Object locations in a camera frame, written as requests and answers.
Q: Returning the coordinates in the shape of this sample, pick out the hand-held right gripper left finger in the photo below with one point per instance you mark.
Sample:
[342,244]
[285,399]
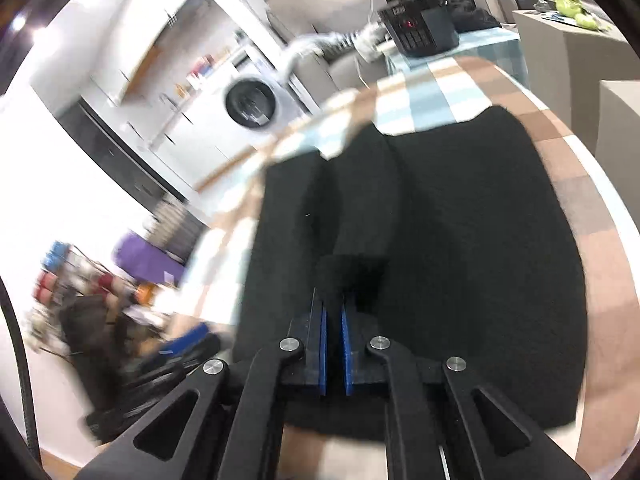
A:
[323,350]

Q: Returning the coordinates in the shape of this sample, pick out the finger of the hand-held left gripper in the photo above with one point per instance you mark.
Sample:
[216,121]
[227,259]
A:
[187,339]

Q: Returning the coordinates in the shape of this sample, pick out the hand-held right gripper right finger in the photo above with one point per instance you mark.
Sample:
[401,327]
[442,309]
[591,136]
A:
[346,350]

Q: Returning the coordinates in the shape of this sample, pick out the black garment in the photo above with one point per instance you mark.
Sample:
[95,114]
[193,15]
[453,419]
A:
[450,235]

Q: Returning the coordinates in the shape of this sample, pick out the pile of black clothes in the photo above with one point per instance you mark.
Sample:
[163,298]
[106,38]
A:
[472,12]

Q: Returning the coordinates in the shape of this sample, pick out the purple bag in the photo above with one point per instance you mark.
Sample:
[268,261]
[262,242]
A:
[145,260]

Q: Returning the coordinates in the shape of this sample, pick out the shoe rack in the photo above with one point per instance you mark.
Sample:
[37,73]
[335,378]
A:
[65,280]

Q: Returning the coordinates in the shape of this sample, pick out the white kitchen counter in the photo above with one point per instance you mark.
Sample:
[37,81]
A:
[195,120]

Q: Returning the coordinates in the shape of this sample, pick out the white washing machine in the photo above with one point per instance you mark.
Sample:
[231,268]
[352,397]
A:
[250,102]

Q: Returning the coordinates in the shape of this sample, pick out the grey armchair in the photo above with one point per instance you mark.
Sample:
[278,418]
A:
[345,75]

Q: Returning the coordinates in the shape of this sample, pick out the checked brown blue tablecloth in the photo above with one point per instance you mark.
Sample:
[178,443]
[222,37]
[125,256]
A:
[555,155]

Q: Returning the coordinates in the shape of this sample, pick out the white grey striped cloth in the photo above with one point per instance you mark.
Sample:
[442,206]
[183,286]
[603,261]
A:
[325,45]

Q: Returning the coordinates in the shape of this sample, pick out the black keypad device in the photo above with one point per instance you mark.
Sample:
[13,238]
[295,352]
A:
[420,30]

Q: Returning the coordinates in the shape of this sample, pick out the grey sofa section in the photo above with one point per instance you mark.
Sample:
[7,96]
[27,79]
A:
[620,120]
[560,60]

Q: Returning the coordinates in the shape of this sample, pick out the small green plush item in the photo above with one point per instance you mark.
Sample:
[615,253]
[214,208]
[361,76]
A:
[586,21]

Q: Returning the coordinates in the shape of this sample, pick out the large green plush item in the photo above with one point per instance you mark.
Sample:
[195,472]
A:
[565,2]

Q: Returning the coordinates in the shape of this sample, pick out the white wall cabinets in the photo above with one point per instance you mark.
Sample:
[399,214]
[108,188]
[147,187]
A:
[130,40]

